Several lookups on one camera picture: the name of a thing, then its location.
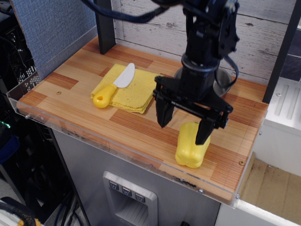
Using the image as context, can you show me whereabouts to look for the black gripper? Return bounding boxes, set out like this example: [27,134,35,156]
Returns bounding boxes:
[153,66,233,145]

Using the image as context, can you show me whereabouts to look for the yellow toy bell pepper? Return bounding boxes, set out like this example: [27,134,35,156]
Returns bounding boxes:
[175,122,211,169]

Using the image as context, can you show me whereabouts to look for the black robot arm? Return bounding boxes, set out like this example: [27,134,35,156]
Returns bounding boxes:
[153,0,239,145]

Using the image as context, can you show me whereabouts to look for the stainless steel pot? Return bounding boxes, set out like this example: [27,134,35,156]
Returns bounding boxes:
[173,68,236,111]

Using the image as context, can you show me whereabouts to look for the yellow folded cloth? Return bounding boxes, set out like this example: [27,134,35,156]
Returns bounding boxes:
[90,64,158,114]

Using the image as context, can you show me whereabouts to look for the clear acrylic table guard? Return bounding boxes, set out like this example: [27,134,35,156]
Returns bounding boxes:
[8,38,268,205]

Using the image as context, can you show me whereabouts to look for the silver toy fridge cabinet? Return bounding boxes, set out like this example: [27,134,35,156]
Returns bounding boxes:
[54,131,220,226]

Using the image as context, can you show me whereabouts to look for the white toy sink unit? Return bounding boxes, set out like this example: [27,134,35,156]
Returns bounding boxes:
[216,78,301,226]

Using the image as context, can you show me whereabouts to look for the blue fabric panel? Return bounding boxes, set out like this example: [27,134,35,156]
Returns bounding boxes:
[10,0,97,79]

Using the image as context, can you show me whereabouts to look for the yellow object bottom left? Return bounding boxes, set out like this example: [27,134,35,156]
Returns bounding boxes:
[17,218,43,226]

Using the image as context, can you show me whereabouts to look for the toy knife yellow handle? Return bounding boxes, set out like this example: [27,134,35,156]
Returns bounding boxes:
[91,63,135,108]

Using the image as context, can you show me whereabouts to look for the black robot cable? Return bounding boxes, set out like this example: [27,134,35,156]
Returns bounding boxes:
[79,0,165,24]

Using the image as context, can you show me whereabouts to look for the dark left vertical post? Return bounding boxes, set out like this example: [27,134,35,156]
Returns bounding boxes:
[95,13,116,55]

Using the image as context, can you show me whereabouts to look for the dark vertical post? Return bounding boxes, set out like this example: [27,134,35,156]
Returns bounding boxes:
[95,13,116,55]
[262,0,301,104]

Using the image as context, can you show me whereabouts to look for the dark right vertical post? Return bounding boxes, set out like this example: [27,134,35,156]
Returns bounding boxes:
[262,0,301,104]

